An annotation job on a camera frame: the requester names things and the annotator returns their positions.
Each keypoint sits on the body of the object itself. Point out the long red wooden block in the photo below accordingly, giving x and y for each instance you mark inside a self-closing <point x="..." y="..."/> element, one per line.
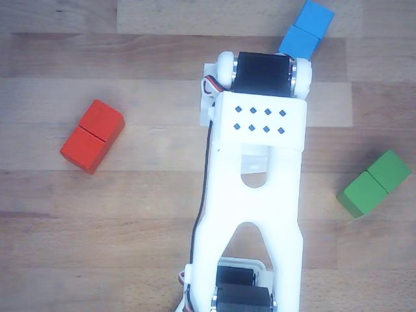
<point x="92" y="136"/>

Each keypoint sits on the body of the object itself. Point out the long green wooden block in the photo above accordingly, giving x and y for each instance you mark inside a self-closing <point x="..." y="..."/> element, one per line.
<point x="373" y="185"/>

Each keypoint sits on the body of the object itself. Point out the long blue wooden block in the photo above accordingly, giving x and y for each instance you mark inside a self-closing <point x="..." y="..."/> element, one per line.
<point x="313" y="19"/>

